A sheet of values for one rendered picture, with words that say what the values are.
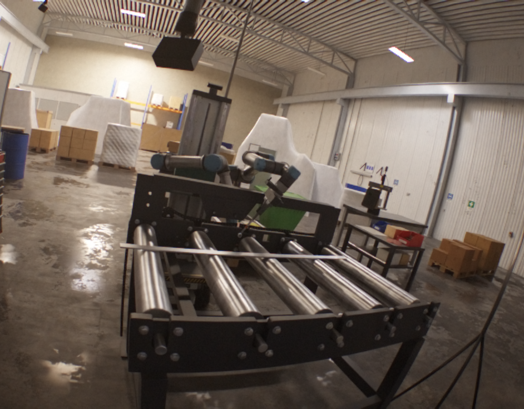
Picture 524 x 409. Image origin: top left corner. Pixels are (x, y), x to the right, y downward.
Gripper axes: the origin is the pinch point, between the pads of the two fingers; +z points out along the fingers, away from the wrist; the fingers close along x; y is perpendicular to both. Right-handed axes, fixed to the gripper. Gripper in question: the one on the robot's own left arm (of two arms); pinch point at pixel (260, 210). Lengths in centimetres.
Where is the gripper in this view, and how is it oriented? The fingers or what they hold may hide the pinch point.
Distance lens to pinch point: 171.7
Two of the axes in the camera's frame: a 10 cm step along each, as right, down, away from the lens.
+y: 7.3, 5.0, 4.6
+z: -6.4, 7.4, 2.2
